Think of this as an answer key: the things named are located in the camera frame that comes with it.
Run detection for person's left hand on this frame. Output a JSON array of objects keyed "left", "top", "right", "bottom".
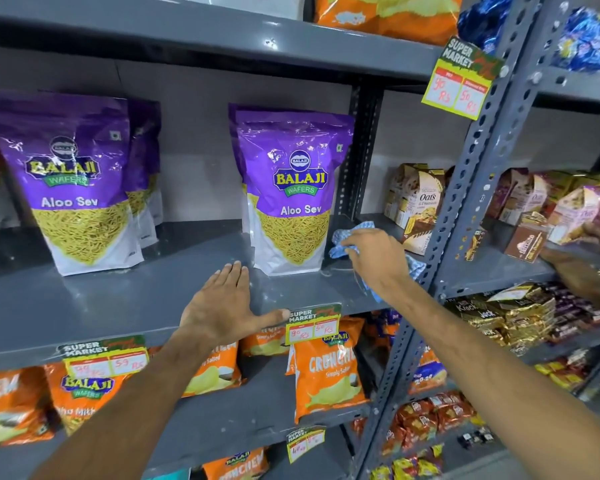
[{"left": 179, "top": 261, "right": 291, "bottom": 348}]

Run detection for person's right hand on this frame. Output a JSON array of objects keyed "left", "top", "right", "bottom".
[{"left": 340, "top": 229, "right": 412, "bottom": 296}]

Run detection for blue checked cleaning cloth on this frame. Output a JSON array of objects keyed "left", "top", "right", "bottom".
[{"left": 328, "top": 221, "right": 427, "bottom": 303}]

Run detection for another person's forearm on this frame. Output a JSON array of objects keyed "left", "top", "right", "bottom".
[{"left": 539, "top": 247, "right": 600, "bottom": 318}]

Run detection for person's left forearm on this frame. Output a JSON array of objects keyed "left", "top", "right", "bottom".
[{"left": 29, "top": 326, "right": 207, "bottom": 480}]

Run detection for person's right forearm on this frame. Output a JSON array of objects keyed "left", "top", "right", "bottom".
[{"left": 379, "top": 275, "right": 600, "bottom": 480}]

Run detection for orange chips packet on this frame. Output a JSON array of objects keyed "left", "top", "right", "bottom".
[
  {"left": 202, "top": 447, "right": 270, "bottom": 480},
  {"left": 182, "top": 342, "right": 244, "bottom": 398},
  {"left": 44, "top": 361, "right": 131, "bottom": 436},
  {"left": 286, "top": 317, "right": 369, "bottom": 425},
  {"left": 0, "top": 367, "right": 57, "bottom": 449},
  {"left": 239, "top": 326, "right": 291, "bottom": 357},
  {"left": 314, "top": 0, "right": 464, "bottom": 46}
]

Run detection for yellow shelf price tag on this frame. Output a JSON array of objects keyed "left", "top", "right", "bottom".
[
  {"left": 285, "top": 426, "right": 327, "bottom": 464},
  {"left": 285, "top": 303, "right": 343, "bottom": 341},
  {"left": 59, "top": 335, "right": 150, "bottom": 380}
]

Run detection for cream oats biscuit box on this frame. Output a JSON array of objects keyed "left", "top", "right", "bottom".
[
  {"left": 397, "top": 168, "right": 447, "bottom": 230},
  {"left": 383, "top": 164, "right": 415, "bottom": 223}
]

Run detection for large purple snack pouch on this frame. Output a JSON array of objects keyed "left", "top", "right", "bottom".
[
  {"left": 126, "top": 99, "right": 164, "bottom": 249},
  {"left": 0, "top": 89, "right": 145, "bottom": 277},
  {"left": 236, "top": 110, "right": 355, "bottom": 277},
  {"left": 228, "top": 103, "right": 257, "bottom": 246}
]

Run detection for grey metal shelf rack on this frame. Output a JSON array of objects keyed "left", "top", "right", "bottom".
[{"left": 0, "top": 0, "right": 536, "bottom": 480}]

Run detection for grey slotted-angle shelf rack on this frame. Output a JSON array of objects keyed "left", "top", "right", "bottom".
[{"left": 352, "top": 0, "right": 600, "bottom": 480}]

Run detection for blue orange snack packet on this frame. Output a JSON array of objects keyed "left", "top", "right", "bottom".
[{"left": 409, "top": 345, "right": 449, "bottom": 395}]

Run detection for stack of gold biscuit packets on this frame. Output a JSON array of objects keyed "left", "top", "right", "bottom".
[{"left": 444, "top": 282, "right": 557, "bottom": 356}]

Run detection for small brown biscuit box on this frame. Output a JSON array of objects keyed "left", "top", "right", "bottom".
[{"left": 504, "top": 212, "right": 549, "bottom": 264}]

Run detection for row of cream biscuit boxes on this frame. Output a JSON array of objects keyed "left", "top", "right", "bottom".
[{"left": 486, "top": 168, "right": 600, "bottom": 228}]

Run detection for stack of red biscuit packets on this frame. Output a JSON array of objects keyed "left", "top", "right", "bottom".
[{"left": 352, "top": 391, "right": 477, "bottom": 456}]

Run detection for yellow hanging price tag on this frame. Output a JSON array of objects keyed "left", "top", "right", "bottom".
[{"left": 421, "top": 37, "right": 505, "bottom": 121}]

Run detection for stack of yellow snack packets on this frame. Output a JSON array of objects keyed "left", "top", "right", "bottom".
[{"left": 369, "top": 444, "right": 445, "bottom": 480}]

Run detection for pink cream biscuit box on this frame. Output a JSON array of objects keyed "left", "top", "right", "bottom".
[{"left": 547, "top": 187, "right": 600, "bottom": 246}]

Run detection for stack of dark purple packets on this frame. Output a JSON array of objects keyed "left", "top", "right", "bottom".
[{"left": 545, "top": 284, "right": 600, "bottom": 344}]

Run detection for pile of yellow red packets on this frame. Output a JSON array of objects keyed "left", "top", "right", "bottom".
[{"left": 534, "top": 349, "right": 590, "bottom": 391}]

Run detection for shiny blue snack packets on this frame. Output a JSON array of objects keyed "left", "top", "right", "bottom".
[
  {"left": 457, "top": 0, "right": 515, "bottom": 56},
  {"left": 551, "top": 7, "right": 600, "bottom": 79}
]

